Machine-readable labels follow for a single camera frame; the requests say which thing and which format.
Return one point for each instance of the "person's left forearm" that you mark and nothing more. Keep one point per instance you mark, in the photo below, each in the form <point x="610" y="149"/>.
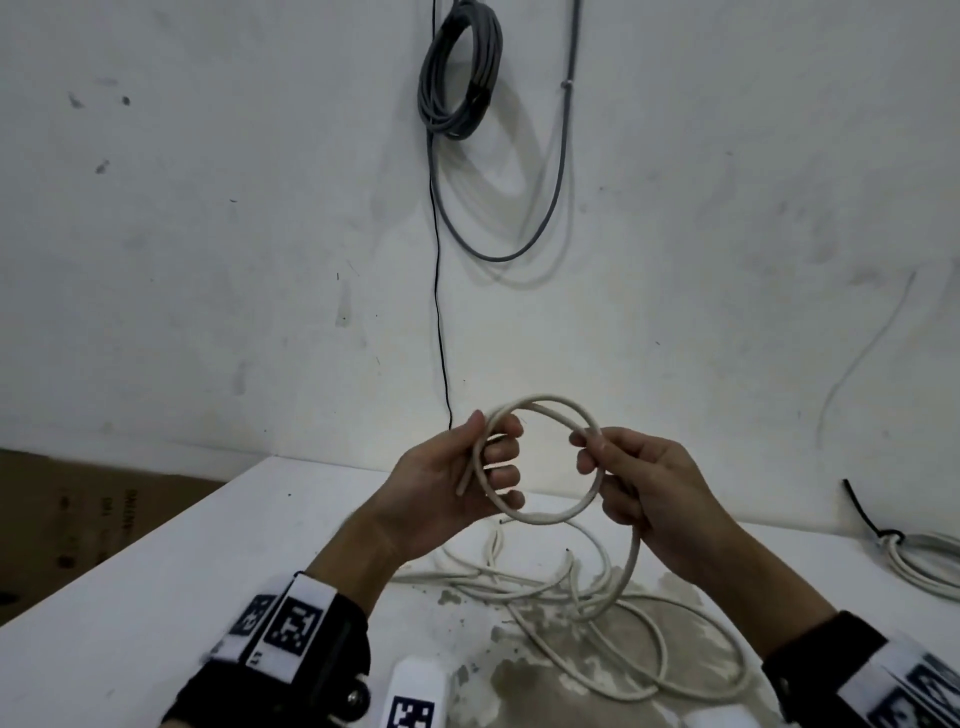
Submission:
<point x="360" y="562"/>

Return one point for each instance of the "person's right hand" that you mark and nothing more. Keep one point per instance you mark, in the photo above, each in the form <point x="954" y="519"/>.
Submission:
<point x="660" y="502"/>

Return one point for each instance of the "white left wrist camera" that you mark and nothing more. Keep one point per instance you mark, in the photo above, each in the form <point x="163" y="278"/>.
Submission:
<point x="416" y="694"/>

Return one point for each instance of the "brown cardboard box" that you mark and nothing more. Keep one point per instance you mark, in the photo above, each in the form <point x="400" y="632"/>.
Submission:
<point x="90" y="525"/>

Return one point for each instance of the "person's right forearm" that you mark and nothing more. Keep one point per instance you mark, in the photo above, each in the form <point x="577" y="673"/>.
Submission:
<point x="757" y="592"/>

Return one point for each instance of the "person's left hand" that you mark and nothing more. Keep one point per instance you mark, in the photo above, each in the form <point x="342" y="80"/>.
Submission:
<point x="435" y="495"/>

